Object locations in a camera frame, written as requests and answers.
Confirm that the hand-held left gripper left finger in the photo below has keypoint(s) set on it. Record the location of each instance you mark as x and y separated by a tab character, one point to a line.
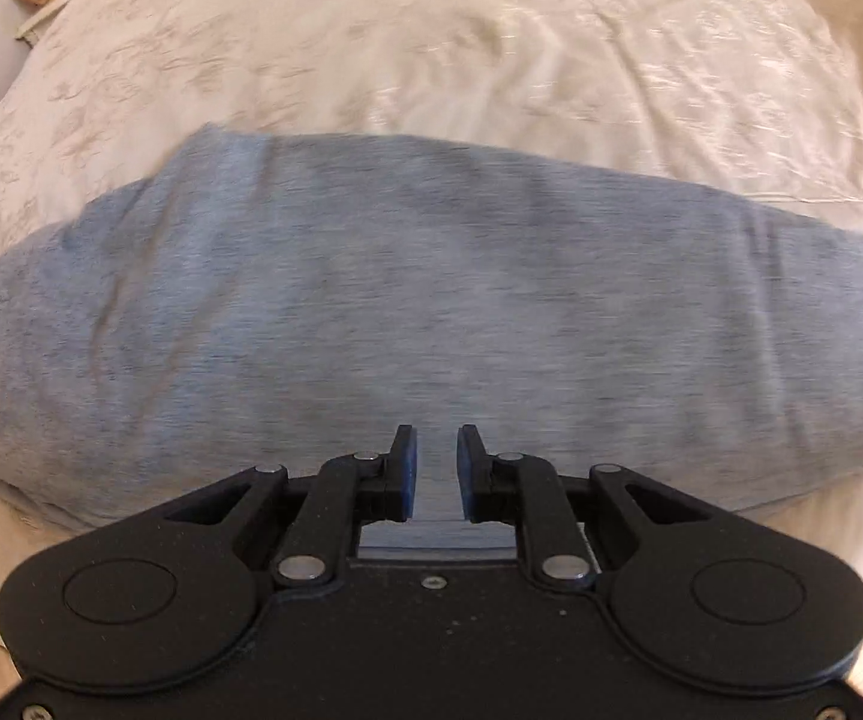
406	474

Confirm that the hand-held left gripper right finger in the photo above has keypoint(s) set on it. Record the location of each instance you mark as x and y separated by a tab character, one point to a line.
466	474

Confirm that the grey-blue pillow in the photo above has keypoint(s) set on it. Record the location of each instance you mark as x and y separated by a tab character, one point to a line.
401	277

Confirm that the cream embroidered bedspread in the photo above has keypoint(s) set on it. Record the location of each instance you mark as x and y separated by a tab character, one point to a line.
521	45

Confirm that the cream nightstand with clock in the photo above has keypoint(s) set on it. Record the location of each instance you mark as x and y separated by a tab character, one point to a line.
45	15

